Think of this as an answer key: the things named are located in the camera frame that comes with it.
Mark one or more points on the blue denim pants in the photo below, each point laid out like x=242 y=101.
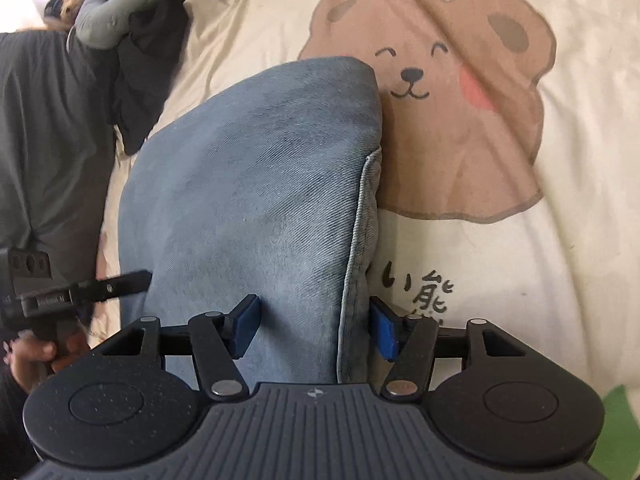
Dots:
x=250 y=185

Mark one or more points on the brown teddy bear toy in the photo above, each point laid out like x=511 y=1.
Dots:
x=67 y=5

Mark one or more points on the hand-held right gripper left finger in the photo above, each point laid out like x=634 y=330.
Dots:
x=247 y=327

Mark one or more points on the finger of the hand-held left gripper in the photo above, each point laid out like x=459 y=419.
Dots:
x=115 y=285

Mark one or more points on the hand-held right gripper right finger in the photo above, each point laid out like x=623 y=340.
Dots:
x=384 y=332

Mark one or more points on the dark grey duvet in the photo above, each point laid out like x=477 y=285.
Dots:
x=45 y=135

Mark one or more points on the grey neck pillow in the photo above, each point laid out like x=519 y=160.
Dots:
x=100 y=15

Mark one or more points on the cream bear print blanket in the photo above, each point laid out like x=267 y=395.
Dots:
x=550 y=210

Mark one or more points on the person's left hand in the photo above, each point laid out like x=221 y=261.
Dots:
x=30 y=360

